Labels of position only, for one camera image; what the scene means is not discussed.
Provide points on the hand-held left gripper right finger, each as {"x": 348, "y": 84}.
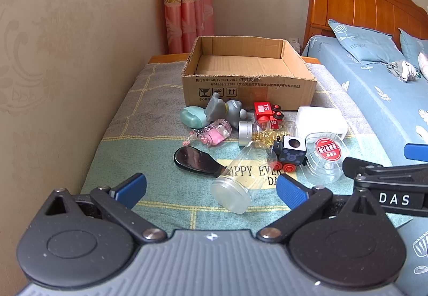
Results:
{"x": 291, "y": 190}

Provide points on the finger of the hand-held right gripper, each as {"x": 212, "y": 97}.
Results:
{"x": 378, "y": 179}
{"x": 416, "y": 152}

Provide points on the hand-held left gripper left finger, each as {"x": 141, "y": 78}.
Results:
{"x": 132, "y": 187}

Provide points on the black toy train car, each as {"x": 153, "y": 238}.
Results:
{"x": 292, "y": 152}

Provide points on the clear glass bottle frosted lid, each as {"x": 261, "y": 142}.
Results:
{"x": 240, "y": 179}

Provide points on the clear round red-label container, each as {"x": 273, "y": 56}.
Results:
{"x": 326, "y": 152}

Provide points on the black hand mirror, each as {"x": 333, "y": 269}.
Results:
{"x": 194, "y": 162}

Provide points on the clear pill jar silver cap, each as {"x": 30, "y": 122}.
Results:
{"x": 247, "y": 133}

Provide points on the white plastic container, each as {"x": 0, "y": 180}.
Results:
{"x": 321, "y": 122}

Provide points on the cardboard box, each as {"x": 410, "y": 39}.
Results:
{"x": 247, "y": 88}

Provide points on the checked grey green blanket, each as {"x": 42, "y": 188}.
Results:
{"x": 147, "y": 122}

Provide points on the blue patterned bedsheet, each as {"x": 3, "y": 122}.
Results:
{"x": 374, "y": 98}

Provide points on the crumpled grey cloth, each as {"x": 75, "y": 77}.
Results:
{"x": 403, "y": 70}

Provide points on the red toy train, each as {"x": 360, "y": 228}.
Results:
{"x": 264, "y": 110}

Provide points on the white cloth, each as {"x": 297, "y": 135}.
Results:
{"x": 424, "y": 65}

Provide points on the mint green round case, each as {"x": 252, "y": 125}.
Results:
{"x": 192, "y": 116}

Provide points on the grey elephant figurine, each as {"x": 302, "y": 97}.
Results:
{"x": 230, "y": 110}

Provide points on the large blue pillow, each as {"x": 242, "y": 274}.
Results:
{"x": 364, "y": 43}

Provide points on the wooden bed frame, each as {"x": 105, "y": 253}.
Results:
{"x": 167, "y": 58}

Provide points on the white wall socket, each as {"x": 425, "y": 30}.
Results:
{"x": 295, "y": 42}

